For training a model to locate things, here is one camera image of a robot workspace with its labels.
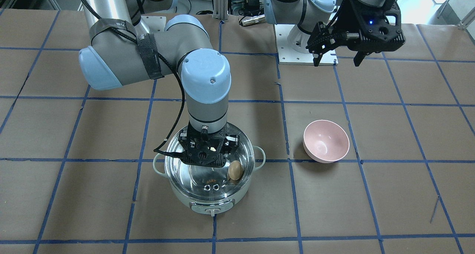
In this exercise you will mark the black gripper with blue light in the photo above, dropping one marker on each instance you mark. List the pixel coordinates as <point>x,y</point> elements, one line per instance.
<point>347,17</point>

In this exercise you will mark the black gripper over pot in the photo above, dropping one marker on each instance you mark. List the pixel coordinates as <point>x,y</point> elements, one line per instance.
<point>232,141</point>

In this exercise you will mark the brown egg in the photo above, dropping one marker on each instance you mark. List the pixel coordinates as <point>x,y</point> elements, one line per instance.
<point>235,170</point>

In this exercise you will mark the pale green cooking pot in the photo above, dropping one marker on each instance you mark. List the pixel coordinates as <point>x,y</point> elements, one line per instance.
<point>216,207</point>

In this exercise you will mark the pink bowl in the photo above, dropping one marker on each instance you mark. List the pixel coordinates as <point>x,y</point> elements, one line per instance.
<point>325,141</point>

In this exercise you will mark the aluminium frame post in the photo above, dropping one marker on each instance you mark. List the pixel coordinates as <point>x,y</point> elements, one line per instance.
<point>221,9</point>

